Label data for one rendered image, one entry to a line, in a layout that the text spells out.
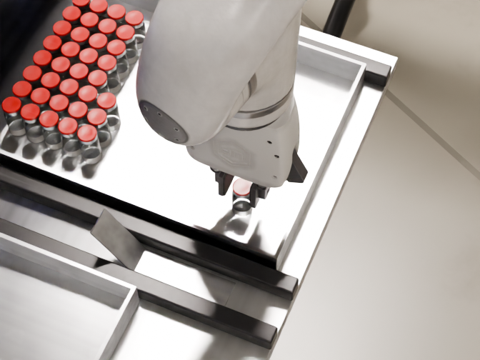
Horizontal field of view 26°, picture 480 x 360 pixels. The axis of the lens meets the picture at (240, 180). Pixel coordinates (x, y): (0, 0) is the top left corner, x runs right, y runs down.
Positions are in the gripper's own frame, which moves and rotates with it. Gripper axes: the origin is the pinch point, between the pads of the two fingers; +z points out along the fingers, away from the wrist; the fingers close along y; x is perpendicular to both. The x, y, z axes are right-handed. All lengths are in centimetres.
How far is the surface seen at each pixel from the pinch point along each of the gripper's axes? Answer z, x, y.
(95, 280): 4.0, -14.0, -9.9
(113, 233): 2.0, -9.5, -9.9
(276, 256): 2.3, -5.4, 5.9
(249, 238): 5.7, -3.0, 2.1
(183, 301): 3.8, -12.7, -0.9
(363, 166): 94, 64, 2
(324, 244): 94, 44, 1
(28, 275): 5.9, -15.5, -16.8
